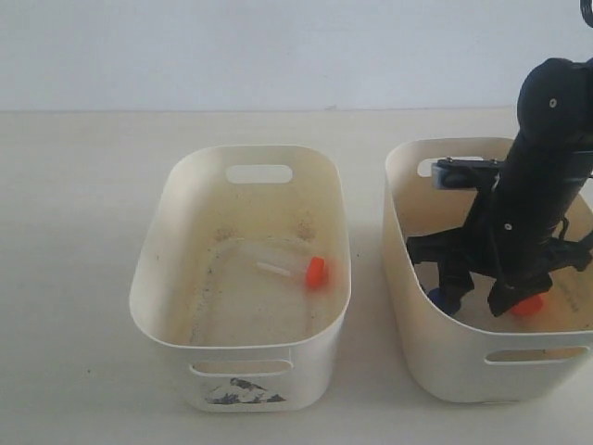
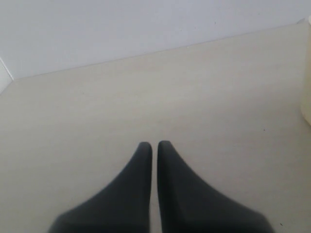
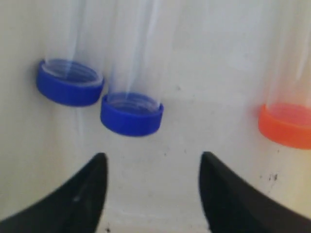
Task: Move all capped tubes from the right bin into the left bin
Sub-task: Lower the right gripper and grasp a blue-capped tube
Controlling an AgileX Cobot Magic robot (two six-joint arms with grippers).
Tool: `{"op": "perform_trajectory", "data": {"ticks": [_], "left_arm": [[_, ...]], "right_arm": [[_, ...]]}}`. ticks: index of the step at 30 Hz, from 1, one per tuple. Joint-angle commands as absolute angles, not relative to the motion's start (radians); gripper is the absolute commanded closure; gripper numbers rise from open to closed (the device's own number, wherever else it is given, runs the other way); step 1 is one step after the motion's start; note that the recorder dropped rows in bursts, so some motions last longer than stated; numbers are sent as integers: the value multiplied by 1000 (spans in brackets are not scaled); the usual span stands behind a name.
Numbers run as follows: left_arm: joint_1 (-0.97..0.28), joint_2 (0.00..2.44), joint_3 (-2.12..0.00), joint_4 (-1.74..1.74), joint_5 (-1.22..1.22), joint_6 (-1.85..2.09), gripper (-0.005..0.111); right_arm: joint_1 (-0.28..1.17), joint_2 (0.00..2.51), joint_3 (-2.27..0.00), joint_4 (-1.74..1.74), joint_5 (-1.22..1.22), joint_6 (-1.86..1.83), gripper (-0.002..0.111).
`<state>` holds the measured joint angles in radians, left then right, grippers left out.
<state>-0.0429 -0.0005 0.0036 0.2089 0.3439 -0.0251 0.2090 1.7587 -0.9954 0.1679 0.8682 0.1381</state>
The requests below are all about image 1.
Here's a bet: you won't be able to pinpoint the blue-capped clear tube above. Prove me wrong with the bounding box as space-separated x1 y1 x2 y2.
426 286 461 316

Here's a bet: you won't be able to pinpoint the black cable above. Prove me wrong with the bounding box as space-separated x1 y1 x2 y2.
553 215 574 247

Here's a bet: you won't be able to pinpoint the cream plastic bin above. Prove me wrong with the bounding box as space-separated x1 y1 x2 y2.
129 145 351 413
382 137 592 403

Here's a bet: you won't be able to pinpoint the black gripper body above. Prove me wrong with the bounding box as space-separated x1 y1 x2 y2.
406 175 592 288

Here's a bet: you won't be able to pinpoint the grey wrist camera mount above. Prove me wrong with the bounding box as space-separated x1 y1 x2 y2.
431 158 504 190

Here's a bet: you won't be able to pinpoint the orange-capped clear tube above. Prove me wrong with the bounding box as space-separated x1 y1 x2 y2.
510 293 545 317
237 242 326 289

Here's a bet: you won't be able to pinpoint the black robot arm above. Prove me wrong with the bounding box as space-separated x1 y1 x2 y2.
406 57 592 317

